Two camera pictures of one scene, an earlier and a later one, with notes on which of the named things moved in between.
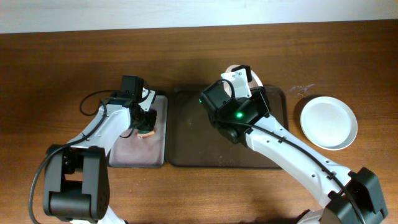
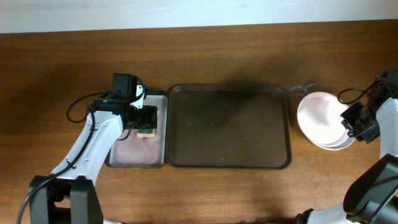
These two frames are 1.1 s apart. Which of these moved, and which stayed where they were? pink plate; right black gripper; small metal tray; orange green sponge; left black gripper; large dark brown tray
Moved: right black gripper; pink plate
Stayed: orange green sponge; left black gripper; large dark brown tray; small metal tray
